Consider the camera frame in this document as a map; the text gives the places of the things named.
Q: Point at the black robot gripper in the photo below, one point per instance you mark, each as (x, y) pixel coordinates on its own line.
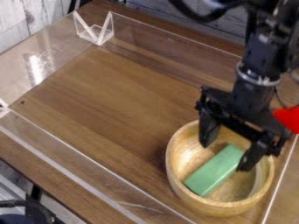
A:
(244, 111)

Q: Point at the green rectangular block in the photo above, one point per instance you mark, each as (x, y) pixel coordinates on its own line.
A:
(217, 170)

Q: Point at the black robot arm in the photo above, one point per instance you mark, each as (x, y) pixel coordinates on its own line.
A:
(272, 56)

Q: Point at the brown wooden bowl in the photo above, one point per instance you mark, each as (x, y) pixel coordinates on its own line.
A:
(242, 190)

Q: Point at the red fuzzy ball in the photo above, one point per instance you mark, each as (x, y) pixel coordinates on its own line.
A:
(289, 117)

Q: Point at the clear acrylic corner bracket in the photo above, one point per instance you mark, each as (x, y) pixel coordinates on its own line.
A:
(96, 34)

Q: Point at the black device with cable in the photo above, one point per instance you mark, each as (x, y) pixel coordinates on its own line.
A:
(26, 211)

